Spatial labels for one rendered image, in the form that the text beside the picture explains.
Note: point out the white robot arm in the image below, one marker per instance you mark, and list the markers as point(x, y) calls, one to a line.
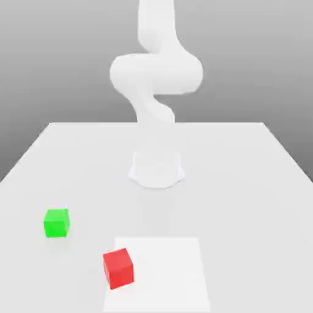
point(156, 73)

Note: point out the small red cube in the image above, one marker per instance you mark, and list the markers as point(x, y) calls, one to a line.
point(118, 269)

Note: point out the small green cube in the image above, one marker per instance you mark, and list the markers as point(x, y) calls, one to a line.
point(56, 223)

